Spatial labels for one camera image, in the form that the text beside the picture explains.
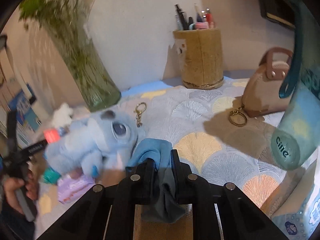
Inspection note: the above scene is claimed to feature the teal slime plastic bag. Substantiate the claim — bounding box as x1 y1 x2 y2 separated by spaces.
42 167 61 185

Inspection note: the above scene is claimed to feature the blue-grey microfibre cloth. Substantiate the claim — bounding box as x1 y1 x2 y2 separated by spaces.
126 138 185 224

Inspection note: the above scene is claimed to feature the blue plush koala toy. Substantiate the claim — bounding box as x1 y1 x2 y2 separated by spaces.
44 109 138 178

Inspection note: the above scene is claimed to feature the dark left sleeve forearm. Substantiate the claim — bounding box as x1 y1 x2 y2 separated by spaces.
1 200 35 240

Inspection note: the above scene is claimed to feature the person's left hand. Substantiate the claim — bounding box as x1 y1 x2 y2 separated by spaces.
3 170 39 215

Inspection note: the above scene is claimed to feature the purple printed packet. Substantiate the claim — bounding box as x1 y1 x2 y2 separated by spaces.
57 174 95 204

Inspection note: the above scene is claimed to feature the tissue pack blue print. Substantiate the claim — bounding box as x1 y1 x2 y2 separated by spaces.
272 196 319 239

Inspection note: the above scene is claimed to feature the white fluffy plush toy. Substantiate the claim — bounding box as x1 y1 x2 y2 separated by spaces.
51 102 74 128

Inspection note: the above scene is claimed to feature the stack of workbooks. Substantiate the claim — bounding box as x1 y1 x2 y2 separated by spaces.
1 78 41 148

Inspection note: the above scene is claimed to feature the teal water bottle yellow lid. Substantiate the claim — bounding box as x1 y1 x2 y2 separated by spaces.
271 1 319 170

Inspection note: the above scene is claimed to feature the white desk lamp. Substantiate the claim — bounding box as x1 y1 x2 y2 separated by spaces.
1 34 49 122

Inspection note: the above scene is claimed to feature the small brown leather bag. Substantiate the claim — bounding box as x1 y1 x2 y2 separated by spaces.
241 47 293 118

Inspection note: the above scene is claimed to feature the glass vase with flowers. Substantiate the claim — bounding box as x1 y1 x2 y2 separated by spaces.
18 0 121 112

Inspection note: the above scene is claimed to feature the burlap pen holder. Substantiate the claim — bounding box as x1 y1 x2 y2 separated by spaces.
173 28 223 90

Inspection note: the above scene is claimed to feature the gold keychain ring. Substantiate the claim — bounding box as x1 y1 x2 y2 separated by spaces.
133 101 148 128

